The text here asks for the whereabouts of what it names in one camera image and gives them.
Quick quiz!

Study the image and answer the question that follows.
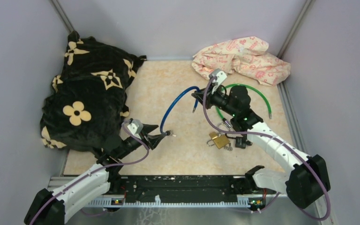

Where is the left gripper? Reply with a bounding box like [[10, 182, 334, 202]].
[[117, 123, 166, 160]]

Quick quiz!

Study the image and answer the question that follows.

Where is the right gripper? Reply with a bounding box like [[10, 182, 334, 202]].
[[192, 82, 237, 117]]

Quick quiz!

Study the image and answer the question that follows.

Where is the blue cable lock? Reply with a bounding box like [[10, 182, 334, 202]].
[[159, 86, 201, 137]]

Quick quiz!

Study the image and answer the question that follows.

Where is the green cable lock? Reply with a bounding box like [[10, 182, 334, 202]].
[[215, 83, 273, 128]]

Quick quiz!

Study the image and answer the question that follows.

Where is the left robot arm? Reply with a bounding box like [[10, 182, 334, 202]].
[[23, 119, 173, 225]]

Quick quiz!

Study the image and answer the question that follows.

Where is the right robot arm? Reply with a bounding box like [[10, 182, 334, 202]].
[[192, 85, 330, 209]]

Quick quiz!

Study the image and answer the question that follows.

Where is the small brass padlock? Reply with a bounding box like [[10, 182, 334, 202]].
[[206, 132, 220, 147]]

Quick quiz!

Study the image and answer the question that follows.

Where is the large brass padlock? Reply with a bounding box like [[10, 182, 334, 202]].
[[215, 132, 233, 151]]

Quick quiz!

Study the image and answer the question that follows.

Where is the crumpled printed paper bag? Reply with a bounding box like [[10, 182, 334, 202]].
[[191, 37, 291, 86]]

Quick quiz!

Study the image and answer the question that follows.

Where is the black padlock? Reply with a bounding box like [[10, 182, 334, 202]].
[[234, 136, 253, 149]]

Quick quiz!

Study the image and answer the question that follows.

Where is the black floral blanket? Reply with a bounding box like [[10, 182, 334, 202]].
[[40, 31, 147, 151]]

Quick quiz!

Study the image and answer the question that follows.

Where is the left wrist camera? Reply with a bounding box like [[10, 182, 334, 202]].
[[122, 119, 144, 138]]

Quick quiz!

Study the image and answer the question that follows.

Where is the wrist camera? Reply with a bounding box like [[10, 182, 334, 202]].
[[122, 119, 144, 138], [209, 68, 227, 85]]

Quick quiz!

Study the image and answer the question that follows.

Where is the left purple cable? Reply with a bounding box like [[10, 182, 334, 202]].
[[28, 122, 151, 225]]

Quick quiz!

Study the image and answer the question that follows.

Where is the purple cable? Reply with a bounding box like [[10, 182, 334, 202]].
[[202, 77, 332, 222], [28, 122, 151, 225]]

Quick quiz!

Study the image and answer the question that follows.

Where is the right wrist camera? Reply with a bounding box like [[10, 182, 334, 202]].
[[209, 68, 227, 85]]

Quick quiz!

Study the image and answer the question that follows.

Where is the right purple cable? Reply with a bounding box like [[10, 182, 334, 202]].
[[202, 77, 332, 222]]

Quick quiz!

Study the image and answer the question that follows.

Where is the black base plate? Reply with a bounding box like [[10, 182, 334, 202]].
[[107, 175, 275, 205]]

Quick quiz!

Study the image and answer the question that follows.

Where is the aluminium frame rail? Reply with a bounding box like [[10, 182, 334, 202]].
[[65, 174, 273, 211]]

